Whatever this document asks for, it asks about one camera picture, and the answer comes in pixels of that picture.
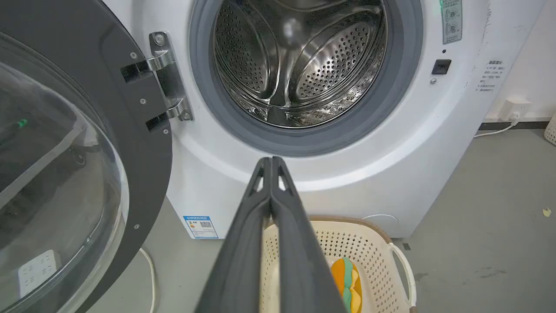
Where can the small yellow scrap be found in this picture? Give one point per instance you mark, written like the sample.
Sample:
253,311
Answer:
546,212

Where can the white power strip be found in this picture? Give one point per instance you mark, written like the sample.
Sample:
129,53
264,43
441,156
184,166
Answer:
38,270

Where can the cream perforated laundry basket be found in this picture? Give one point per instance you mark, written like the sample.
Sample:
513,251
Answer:
373,261

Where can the white woven basket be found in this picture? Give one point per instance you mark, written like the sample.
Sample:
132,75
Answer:
551,130

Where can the dark grey washing machine door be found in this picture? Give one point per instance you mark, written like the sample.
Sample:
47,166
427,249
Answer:
65,152

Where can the white front-load washing machine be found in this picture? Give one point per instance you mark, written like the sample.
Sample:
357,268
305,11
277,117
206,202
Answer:
391,152

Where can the white wall power socket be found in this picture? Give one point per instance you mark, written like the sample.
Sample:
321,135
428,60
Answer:
514,108

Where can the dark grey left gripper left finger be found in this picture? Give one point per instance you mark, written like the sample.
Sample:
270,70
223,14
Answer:
236,265

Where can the orange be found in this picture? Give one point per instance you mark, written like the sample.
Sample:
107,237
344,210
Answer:
347,284

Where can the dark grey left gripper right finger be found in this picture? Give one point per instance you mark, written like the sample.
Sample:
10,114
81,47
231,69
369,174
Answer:
299,265

